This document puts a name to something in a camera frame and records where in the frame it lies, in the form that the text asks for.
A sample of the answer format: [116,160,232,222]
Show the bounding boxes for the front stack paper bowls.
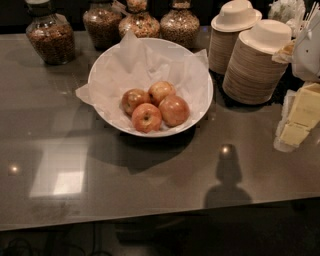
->
[222,19,292,105]

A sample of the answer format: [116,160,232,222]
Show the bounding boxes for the white paper liner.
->
[75,30,211,133]

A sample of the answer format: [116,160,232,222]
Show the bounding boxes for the far left cereal jar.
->
[25,0,75,65]

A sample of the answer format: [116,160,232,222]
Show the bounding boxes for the red apple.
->
[158,95,190,127]
[131,103,162,133]
[148,81,176,106]
[121,88,151,116]

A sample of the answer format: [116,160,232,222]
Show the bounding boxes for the white bowl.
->
[87,37,215,139]

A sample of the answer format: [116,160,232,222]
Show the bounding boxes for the back stack paper bowls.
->
[208,0,262,75]

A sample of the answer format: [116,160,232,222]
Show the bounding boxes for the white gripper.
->
[272,11,320,152]

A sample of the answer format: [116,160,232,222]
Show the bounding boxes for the cereal jar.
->
[25,0,75,65]
[160,0,200,48]
[83,0,122,50]
[118,0,160,38]

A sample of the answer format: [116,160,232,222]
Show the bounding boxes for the stack paper bowls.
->
[208,0,262,75]
[222,19,292,105]

